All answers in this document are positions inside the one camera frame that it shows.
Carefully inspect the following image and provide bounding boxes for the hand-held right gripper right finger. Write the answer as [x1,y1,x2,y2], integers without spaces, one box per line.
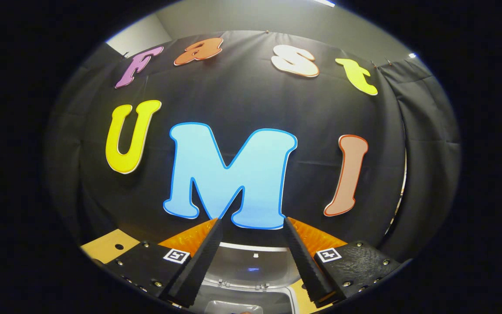
[283,217,404,308]

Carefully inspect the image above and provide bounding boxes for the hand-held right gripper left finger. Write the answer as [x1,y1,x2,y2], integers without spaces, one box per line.
[103,218,224,308]

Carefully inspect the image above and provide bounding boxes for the white desktop garbage bin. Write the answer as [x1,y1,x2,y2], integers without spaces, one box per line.
[189,242,305,314]

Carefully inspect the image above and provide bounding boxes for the wooden desktop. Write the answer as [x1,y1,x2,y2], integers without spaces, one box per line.
[80,229,335,314]

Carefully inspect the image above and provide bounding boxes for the black backdrop cloth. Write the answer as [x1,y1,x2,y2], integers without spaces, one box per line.
[44,30,461,262]

